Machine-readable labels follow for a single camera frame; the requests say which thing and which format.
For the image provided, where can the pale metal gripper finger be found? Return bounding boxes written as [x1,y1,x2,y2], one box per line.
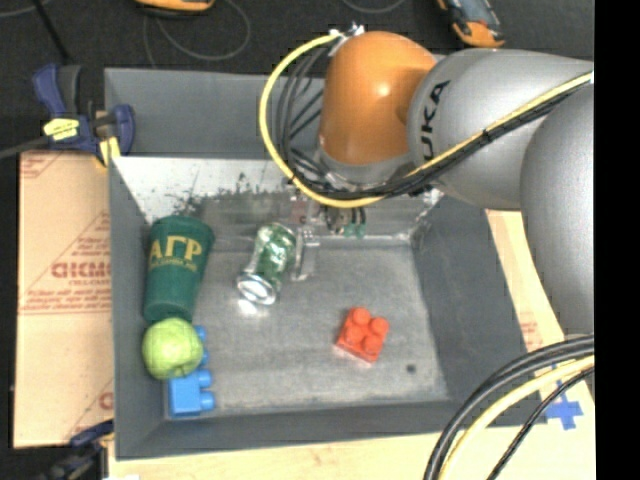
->
[291,227,322,283]

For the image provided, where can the grey metal bin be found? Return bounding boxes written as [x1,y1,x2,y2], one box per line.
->
[103,67,545,460]

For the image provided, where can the red toy brick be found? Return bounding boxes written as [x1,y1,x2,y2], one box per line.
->
[333,307,391,365]

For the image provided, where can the green cup with yellow letters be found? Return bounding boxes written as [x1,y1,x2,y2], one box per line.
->
[142,214,217,326]

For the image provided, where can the green apple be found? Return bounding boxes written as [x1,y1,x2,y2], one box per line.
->
[140,316,206,381]

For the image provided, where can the blue toy brick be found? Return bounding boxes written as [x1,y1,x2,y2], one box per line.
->
[164,323,218,418]

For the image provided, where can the brown cardboard board, red print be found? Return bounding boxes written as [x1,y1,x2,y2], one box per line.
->
[12,148,569,450]

